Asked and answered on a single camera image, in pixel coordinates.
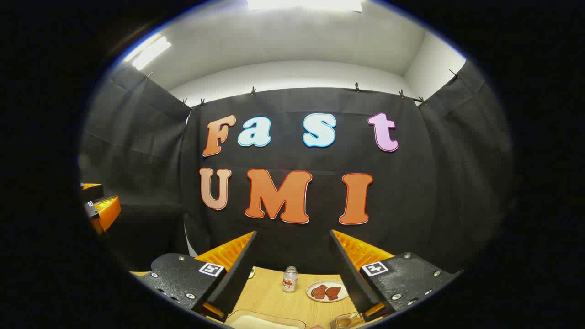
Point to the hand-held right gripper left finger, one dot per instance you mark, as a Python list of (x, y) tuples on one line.
[(235, 278)]

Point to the ceiling light panel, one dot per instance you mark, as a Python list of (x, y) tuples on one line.
[(151, 51)]

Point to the red meat piece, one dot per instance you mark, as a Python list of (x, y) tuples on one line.
[(333, 293), (319, 291)]

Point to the clear box of rice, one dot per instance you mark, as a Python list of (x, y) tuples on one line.
[(265, 322)]

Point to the clear bottle red label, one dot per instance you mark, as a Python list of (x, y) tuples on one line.
[(289, 279)]

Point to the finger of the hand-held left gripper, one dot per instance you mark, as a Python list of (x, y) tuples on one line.
[(93, 191), (107, 211)]

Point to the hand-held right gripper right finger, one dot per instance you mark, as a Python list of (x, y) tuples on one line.
[(349, 278)]

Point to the white round plate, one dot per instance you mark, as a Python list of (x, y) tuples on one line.
[(315, 296)]

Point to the black backdrop cloth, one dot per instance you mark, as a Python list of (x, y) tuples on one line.
[(297, 237)]

